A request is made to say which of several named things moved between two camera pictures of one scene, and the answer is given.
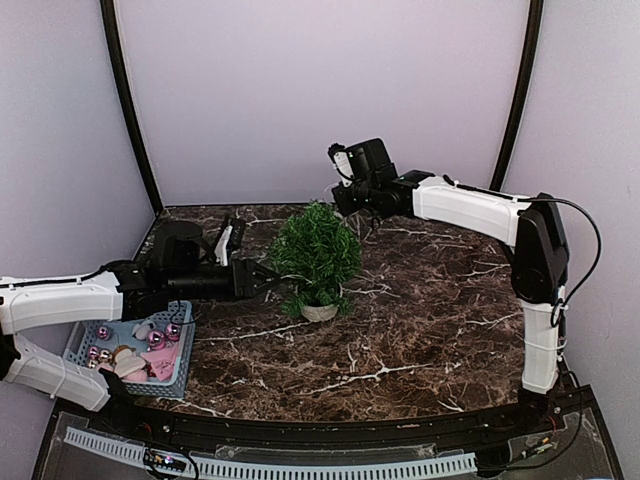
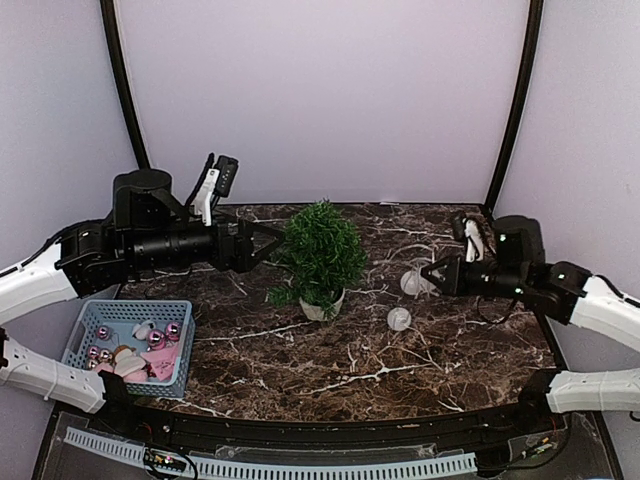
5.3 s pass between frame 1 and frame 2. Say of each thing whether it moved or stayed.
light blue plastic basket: stayed
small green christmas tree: stayed
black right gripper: moved
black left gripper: moved
